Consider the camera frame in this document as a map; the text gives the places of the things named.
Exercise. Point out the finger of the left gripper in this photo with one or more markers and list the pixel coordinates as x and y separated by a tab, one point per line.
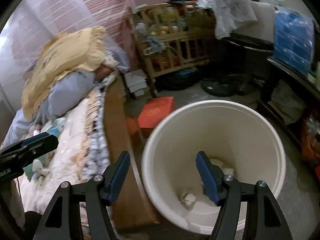
25	151

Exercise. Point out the white trash bucket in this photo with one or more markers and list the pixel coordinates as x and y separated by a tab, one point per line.
236	139

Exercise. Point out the pink embroidered bedspread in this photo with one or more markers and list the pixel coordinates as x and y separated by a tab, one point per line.
64	162

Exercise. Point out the brown white fleece blanket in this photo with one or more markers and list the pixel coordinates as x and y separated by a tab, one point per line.
96	157

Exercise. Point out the grey blue quilt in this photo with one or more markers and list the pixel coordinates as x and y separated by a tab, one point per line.
63	96

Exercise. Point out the yellow ruffled pillow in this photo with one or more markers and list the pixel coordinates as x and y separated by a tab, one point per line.
81	50

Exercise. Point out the black fan base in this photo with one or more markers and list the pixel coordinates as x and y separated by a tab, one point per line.
220	88

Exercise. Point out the red gift box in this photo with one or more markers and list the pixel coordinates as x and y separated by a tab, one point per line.
153	112

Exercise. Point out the wooden baby crib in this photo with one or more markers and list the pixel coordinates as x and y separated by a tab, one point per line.
170	37

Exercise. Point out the white plastic bag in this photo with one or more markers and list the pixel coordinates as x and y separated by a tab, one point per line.
229	15

